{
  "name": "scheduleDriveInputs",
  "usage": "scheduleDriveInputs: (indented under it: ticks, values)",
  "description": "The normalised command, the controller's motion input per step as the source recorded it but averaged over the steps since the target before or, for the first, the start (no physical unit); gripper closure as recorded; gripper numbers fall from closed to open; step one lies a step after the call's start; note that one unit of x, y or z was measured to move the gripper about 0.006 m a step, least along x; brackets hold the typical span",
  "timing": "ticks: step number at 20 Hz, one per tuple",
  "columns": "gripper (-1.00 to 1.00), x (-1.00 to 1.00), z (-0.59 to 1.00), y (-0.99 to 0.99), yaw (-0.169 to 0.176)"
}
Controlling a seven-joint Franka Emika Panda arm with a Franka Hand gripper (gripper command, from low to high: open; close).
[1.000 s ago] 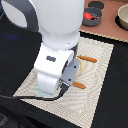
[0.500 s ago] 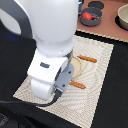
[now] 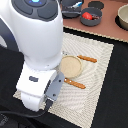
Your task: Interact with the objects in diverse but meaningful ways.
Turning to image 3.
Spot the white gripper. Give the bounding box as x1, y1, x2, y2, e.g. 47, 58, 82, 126
16, 63, 65, 111

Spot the large grey pot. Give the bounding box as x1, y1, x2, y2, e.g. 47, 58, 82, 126
62, 0, 83, 18

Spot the red tomato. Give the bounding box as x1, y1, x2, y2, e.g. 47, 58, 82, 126
82, 12, 92, 20

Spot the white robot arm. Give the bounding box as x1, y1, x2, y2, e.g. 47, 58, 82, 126
0, 0, 63, 111

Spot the round wooden plate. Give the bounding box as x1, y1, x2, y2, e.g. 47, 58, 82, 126
61, 55, 83, 78

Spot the pink toy stove top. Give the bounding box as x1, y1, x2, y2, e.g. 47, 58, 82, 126
63, 0, 128, 42

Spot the beige bowl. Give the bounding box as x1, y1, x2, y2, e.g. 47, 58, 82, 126
118, 4, 128, 30

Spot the wooden handled fork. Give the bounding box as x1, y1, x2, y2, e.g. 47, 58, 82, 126
64, 78, 86, 89

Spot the wooden handled knife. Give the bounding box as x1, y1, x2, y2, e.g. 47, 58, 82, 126
61, 49, 98, 64

